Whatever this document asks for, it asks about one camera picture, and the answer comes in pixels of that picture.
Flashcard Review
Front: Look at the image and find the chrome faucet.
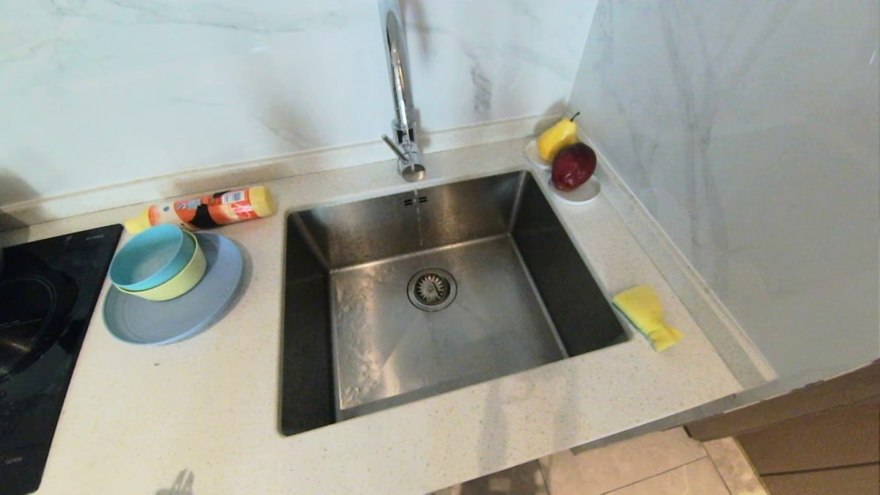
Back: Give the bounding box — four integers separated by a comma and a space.
377, 0, 427, 183

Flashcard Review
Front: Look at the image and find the yellow sponge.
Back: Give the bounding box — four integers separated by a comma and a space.
613, 285, 684, 352

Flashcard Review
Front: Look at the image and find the orange dish soap bottle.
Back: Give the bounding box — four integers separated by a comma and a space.
124, 186, 277, 234

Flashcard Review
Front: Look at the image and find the yellow-green bowl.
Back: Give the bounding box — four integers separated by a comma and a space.
115, 230, 208, 302

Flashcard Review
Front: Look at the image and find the gray plate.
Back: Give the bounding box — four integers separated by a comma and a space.
102, 232, 244, 346

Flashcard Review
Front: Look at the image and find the teal bowl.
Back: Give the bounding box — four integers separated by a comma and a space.
109, 223, 197, 292

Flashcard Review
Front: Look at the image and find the metal sink drain strainer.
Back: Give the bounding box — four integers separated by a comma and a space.
406, 267, 459, 313

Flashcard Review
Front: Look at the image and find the stainless steel sink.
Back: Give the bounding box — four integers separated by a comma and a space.
277, 170, 630, 437

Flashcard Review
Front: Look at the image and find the small white fruit dish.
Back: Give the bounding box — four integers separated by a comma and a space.
525, 139, 603, 205

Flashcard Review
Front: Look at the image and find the dark red apple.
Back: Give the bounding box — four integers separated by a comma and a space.
551, 142, 599, 192

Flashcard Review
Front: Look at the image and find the yellow pear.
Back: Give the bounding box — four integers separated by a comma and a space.
537, 112, 582, 164

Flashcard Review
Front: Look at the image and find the black induction cooktop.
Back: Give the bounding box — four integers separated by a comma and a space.
0, 223, 124, 495

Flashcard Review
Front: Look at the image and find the light wooden cabinet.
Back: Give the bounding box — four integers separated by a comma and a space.
687, 364, 880, 495

